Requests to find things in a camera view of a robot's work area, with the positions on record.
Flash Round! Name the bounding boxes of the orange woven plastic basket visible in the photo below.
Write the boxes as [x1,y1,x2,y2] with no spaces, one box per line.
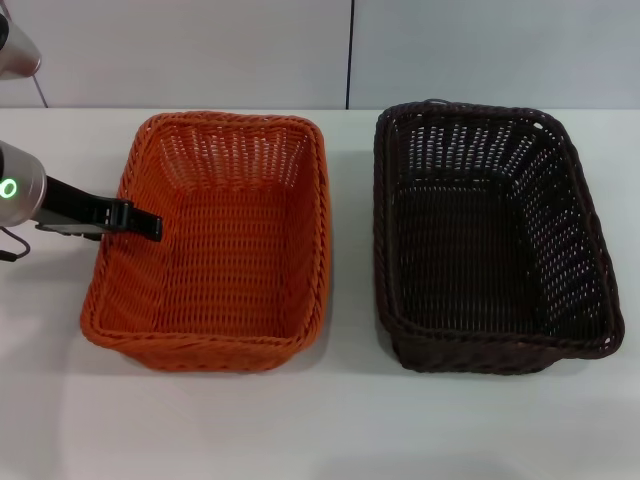
[79,112,335,374]

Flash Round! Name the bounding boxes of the dark brown woven basket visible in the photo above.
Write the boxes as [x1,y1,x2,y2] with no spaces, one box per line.
[372,98,627,374]

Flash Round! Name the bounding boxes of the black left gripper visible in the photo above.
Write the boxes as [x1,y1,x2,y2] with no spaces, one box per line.
[33,174,165,244]

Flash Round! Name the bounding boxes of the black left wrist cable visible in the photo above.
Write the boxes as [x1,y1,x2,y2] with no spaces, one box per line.
[0,228,32,263]

